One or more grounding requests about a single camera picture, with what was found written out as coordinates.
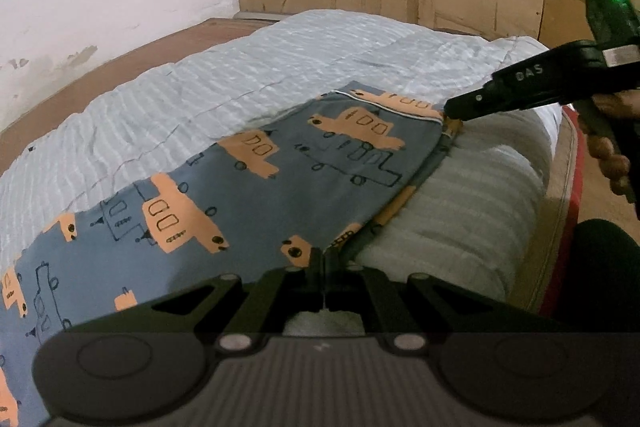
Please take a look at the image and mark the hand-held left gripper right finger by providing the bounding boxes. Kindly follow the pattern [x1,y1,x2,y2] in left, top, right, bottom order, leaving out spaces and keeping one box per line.
[326,252,561,351]

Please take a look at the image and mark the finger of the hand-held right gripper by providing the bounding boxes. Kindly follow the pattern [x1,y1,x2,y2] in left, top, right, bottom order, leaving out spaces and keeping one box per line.
[444,79,507,122]

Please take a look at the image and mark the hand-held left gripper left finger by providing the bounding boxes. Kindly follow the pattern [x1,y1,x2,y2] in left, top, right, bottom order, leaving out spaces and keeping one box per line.
[75,248,325,352]

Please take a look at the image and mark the blue car print pants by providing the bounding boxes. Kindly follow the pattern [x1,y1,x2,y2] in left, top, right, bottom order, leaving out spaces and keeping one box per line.
[0,80,463,427]

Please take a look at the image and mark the person's right hand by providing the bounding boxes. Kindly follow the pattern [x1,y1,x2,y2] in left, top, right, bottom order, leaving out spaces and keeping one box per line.
[589,89,640,204]

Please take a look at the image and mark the person's dark clothing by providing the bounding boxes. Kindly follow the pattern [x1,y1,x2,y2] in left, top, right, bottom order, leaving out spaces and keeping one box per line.
[570,219,640,348]

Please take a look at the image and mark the light blue striped quilt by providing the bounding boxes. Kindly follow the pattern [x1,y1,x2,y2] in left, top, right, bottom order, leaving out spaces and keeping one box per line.
[0,9,563,303]

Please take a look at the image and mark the brown mattress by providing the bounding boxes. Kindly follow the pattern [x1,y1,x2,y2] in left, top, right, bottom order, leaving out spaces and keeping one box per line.
[0,18,281,132]

